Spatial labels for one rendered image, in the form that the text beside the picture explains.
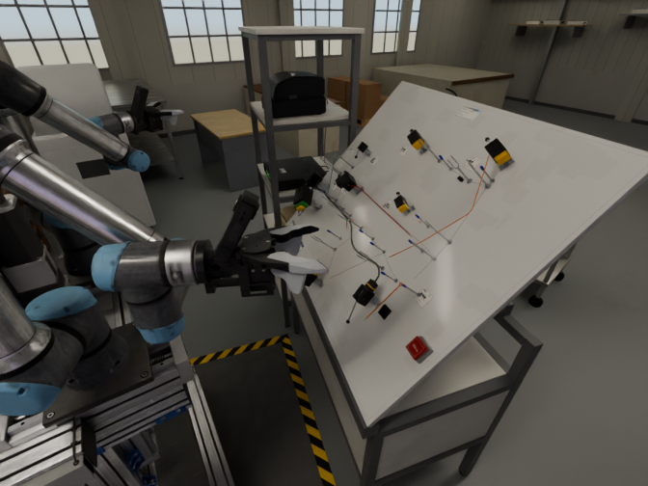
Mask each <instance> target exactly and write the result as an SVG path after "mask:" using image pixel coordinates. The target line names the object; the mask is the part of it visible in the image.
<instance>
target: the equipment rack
mask: <svg viewBox="0 0 648 486"><path fill-rule="evenodd" d="M238 31H241V39H242V47H243V55H244V63H245V71H246V79H247V88H248V96H249V103H250V112H251V120H252V128H253V136H254V144H255V152H256V167H257V176H258V184H259V192H260V200H261V208H262V216H263V225H264V229H265V230H266V229H270V228H273V227H274V225H275V228H276V227H281V226H282V218H281V207H280V203H290V202H293V201H294V196H291V195H295V191H296V189H291V190H284V191H279V183H278V172H277V161H276V150H275V138H274V132H281V131H291V130H302V129H313V128H317V151H318V157H313V159H314V160H315V161H316V162H317V163H318V164H319V165H320V166H326V165H327V166H329V167H330V168H332V167H331V166H330V165H328V164H329V163H330V162H329V161H328V160H327V159H326V158H325V159H326V160H327V161H328V162H329V163H328V162H327V161H326V160H325V161H326V162H327V163H328V164H326V163H324V161H323V160H324V159H323V158H324V130H323V127H333V126H344V125H348V142H347V147H349V146H350V145H351V144H352V142H353V141H354V140H355V139H356V129H357V111H358V93H359V75H360V58H361V39H362V34H364V33H365V28H350V27H332V26H246V27H238ZM249 39H252V40H255V41H257V50H258V59H259V70H260V80H261V89H262V99H263V108H262V103H261V101H256V100H255V91H254V82H253V73H252V64H251V55H250V46H249ZM335 40H352V46H351V70H350V95H349V112H348V111H347V110H345V109H343V108H341V107H340V106H338V105H336V104H334V102H332V101H330V100H329V99H328V104H327V100H326V112H325V114H321V115H318V114H314V115H304V116H293V117H281V118H277V119H274V118H273V115H272V103H271V92H270V80H269V68H268V57H267V46H266V42H267V41H316V62H317V75H319V76H322V77H323V78H324V41H335ZM257 119H258V120H259V121H260V123H261V124H262V125H263V127H264V128H265V130H266V140H267V149H268V159H269V169H270V179H271V183H270V181H269V179H268V177H267V175H266V173H265V172H264V167H263V163H262V161H261V152H260V142H259V134H258V125H257ZM335 120H339V121H335ZM302 122H306V123H302ZM292 123H296V124H292ZM280 124H284V125H280ZM273 125H274V126H273ZM322 132H323V144H322ZM321 146H322V156H321ZM322 157H323V158H322ZM320 158H321V159H323V160H321V159H320ZM325 164H326V165H325ZM330 164H331V163H330ZM331 165H332V164H331ZM332 166H333V165H332ZM329 167H328V168H329ZM321 168H322V169H323V170H324V171H330V170H331V169H330V168H329V170H328V168H327V167H321ZM264 183H265V185H266V188H267V190H268V192H269V194H270V196H271V198H272V200H273V208H274V213H271V214H268V213H267V204H266V196H265V187H264ZM286 196H289V197H286ZM280 197H282V198H280ZM275 280H276V285H277V288H278V290H279V293H280V296H281V299H282V302H283V317H284V325H285V327H286V328H287V327H290V321H289V309H288V307H291V293H290V289H289V287H288V285H287V283H286V281H285V280H284V279H283V278H280V277H277V276H275ZM288 301H290V302H288Z"/></svg>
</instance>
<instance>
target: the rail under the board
mask: <svg viewBox="0 0 648 486"><path fill-rule="evenodd" d="M302 294H303V297H304V299H305V301H306V304H307V306H308V309H309V311H310V315H311V317H312V320H313V322H314V324H315V327H316V329H317V332H318V334H319V335H320V338H321V340H322V343H323V345H324V348H325V350H326V352H327V355H328V357H329V360H330V362H331V364H332V367H333V369H334V372H335V374H336V376H337V379H338V382H339V384H340V386H341V389H342V391H343V394H344V396H345V398H346V401H347V403H348V406H349V408H350V410H351V413H352V415H353V418H354V420H355V422H356V424H357V426H358V429H359V431H360V434H361V436H362V438H363V439H365V438H368V437H371V436H373V435H376V434H378V432H379V426H380V421H379V420H378V421H377V422H376V423H375V424H374V425H373V426H372V427H367V426H366V424H365V420H364V418H363V416H362V413H361V411H360V409H359V407H358V404H357V402H356V400H355V398H354V395H353V393H352V392H351V389H350V387H349V385H348V383H347V380H346V378H345V376H344V373H343V371H342V369H341V367H340V364H339V362H338V359H337V356H336V354H335V352H334V349H333V347H332V345H331V343H330V341H329V339H328V337H327V335H326V332H325V330H324V328H323V325H322V323H321V321H320V319H319V316H318V314H317V312H316V309H315V307H314V305H313V303H312V300H311V297H310V296H309V293H308V291H307V289H306V286H305V285H304V287H303V290H302Z"/></svg>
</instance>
